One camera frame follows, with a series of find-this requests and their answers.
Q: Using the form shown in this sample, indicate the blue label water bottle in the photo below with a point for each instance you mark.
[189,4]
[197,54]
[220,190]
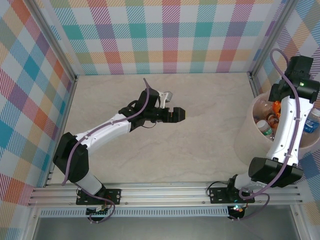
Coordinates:
[311,123]

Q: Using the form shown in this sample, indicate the clear bottle with green label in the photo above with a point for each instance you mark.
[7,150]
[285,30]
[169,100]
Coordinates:
[263,126]

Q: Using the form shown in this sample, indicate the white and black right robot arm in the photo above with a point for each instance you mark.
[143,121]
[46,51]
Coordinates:
[282,140]

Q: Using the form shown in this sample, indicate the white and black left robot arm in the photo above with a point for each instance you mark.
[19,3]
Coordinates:
[107,132]

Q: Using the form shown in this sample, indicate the beige round bin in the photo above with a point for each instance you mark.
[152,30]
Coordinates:
[243,150]

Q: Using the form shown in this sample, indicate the right controller board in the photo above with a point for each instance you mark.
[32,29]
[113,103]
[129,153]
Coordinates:
[237,211]

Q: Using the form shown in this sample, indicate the controller board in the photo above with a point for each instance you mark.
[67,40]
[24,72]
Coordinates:
[98,212]
[237,211]

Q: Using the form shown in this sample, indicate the left controller board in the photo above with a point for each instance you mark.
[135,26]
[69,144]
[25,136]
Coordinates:
[98,212]

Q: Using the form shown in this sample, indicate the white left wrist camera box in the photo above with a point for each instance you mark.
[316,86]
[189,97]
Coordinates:
[165,97]

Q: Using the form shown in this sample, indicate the aluminium frame post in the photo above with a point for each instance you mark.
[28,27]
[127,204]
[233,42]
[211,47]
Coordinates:
[272,40]
[53,41]

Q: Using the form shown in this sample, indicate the aluminium mounting rail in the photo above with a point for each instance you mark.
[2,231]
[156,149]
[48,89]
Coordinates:
[162,193]

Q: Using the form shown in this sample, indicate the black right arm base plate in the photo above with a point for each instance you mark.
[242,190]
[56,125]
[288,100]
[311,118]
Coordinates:
[217,195]

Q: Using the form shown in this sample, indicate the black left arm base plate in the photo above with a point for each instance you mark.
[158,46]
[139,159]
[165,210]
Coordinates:
[115,196]

